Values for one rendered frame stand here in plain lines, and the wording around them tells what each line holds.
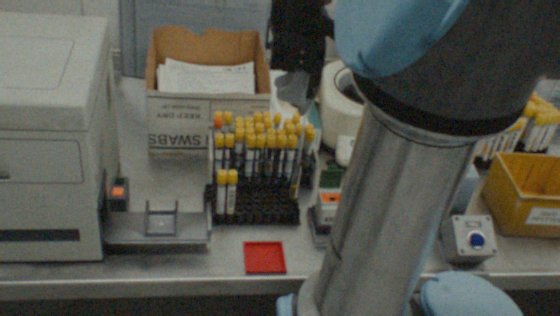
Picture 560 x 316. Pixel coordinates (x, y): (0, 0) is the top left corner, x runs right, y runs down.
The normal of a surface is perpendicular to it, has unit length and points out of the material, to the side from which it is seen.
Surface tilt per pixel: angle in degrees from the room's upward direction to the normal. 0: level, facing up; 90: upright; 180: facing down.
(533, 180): 90
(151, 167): 0
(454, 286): 8
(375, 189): 94
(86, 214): 90
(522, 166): 90
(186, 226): 0
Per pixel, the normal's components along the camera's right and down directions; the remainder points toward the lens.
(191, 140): 0.13, 0.62
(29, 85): 0.11, -0.79
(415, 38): 0.04, 0.79
